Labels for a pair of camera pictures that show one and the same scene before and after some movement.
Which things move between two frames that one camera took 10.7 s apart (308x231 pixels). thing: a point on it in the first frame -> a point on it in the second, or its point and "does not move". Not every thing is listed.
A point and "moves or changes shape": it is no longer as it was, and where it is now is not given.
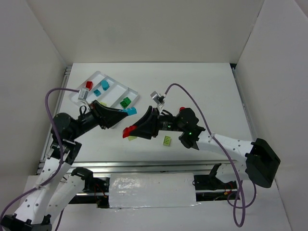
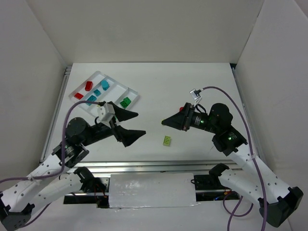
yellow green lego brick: x=167 y=140 does not move
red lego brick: x=89 y=84 does not move
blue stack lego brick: x=130 y=110 -> x=91 y=98
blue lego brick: x=105 y=84 does not move
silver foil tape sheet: x=152 y=190 does not move
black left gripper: x=96 y=113 -> x=115 y=125
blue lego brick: x=97 y=93 does not move
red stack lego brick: x=126 y=131 moves or changes shape
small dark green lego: x=125 y=102 does not move
